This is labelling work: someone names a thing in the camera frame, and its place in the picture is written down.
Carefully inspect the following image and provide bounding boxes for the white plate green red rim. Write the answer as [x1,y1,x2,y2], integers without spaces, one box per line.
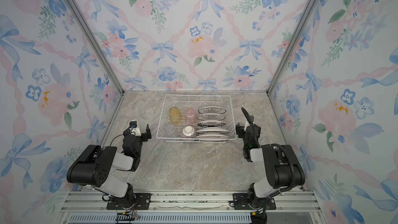
[197,120,226,127]

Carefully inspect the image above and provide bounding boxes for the white plate dark rim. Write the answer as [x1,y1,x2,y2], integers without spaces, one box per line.
[198,106,227,115]

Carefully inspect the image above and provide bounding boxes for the white plate gold rim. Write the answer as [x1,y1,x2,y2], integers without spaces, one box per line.
[197,113,226,121]

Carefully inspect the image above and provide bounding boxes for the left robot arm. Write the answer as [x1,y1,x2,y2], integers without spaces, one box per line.
[66,120,152,209]

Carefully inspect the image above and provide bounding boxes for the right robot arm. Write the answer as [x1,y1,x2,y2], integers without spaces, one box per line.
[235,123,305,208]

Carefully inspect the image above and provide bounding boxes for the clear glass cup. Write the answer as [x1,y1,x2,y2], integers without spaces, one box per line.
[163,124,177,138]

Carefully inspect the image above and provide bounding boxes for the yellow glass cup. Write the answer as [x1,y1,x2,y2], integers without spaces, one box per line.
[169,107,182,125]

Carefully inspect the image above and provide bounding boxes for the white plate front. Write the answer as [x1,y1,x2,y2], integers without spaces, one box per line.
[195,133,229,142]

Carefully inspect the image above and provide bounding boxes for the striped ceramic bowl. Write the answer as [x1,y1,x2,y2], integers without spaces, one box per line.
[180,125,196,139]

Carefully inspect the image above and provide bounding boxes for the pink glass cup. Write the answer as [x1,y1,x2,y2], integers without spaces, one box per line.
[184,108,197,125]

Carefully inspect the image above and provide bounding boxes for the white wire dish rack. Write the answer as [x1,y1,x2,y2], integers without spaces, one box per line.
[157,94,237,143]

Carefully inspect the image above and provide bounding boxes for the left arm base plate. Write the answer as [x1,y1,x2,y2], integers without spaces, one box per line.
[106,193,152,211]

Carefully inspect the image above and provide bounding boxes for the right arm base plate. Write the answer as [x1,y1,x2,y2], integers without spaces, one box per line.
[229,193,276,211]

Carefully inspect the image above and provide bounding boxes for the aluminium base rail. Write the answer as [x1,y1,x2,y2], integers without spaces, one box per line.
[56,189,326,224]

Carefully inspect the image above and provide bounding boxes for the right aluminium corner post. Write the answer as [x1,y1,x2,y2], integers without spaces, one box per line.
[266,0,318,97]

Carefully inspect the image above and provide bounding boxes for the aluminium corner post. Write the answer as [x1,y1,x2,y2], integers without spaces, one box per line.
[64,0,124,95]
[266,0,318,97]

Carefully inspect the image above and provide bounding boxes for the left aluminium corner post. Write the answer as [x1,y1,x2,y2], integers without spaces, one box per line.
[64,0,124,95]

